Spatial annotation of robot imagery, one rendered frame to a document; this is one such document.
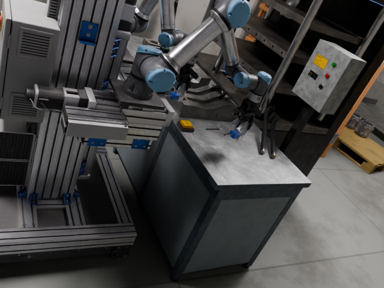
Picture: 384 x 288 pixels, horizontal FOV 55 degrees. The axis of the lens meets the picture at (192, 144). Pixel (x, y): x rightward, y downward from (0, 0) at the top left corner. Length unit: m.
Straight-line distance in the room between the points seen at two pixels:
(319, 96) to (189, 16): 3.32
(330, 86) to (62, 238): 1.86
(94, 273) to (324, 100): 1.78
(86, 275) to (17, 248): 0.41
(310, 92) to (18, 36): 1.83
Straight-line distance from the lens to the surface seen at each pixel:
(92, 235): 2.14
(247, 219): 2.23
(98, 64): 1.84
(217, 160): 2.01
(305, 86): 2.71
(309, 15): 2.65
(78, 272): 2.26
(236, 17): 1.61
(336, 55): 2.60
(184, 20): 5.57
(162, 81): 1.58
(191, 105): 2.27
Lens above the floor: 1.77
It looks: 28 degrees down
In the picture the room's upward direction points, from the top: 24 degrees clockwise
